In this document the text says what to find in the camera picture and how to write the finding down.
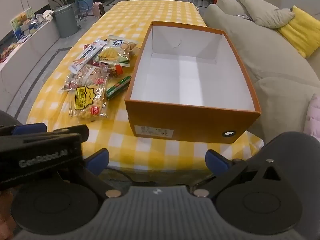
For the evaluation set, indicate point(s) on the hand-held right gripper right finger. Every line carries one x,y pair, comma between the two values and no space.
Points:
216,161

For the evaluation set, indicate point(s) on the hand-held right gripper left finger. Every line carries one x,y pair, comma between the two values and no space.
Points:
98,160

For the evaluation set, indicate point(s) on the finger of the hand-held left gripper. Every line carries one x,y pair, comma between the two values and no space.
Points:
28,129
77,130

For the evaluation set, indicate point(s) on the yellow cat label noodle packet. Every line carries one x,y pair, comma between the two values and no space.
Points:
87,100

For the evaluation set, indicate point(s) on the orange cardboard box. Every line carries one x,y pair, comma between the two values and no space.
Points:
190,125

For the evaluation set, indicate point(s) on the clear mixed nut packet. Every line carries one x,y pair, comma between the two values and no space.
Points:
82,76

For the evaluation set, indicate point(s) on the green tube snack packet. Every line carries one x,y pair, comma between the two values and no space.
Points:
119,86

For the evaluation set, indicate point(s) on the white blue stick snack packet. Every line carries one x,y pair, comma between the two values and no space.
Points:
86,56

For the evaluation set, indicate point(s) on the yellow corn snack packet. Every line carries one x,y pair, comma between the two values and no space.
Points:
112,53

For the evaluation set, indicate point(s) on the pile of red packets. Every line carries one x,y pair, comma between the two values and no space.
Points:
6,52

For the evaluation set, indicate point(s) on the white low cabinet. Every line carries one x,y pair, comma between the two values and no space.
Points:
32,45

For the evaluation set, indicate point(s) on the colourful printed box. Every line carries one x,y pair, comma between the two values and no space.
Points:
22,22

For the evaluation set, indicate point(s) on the pink blanket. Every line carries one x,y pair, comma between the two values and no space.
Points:
313,115

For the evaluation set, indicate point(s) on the grey trash bin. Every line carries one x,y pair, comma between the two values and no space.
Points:
65,22

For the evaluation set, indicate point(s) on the white round object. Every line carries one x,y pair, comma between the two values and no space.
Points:
48,15

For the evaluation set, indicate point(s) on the grey sofa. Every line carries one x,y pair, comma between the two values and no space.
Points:
262,55

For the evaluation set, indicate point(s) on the pink space heater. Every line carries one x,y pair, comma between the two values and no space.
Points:
98,9

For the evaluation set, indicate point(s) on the blue water jug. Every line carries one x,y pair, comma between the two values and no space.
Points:
83,1

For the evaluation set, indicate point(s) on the yellow checkered tablecloth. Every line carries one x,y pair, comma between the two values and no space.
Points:
162,12

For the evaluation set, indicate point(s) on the yellow pillow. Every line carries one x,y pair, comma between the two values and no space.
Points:
300,30

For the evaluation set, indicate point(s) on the grey cushion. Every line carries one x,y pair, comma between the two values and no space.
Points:
262,11

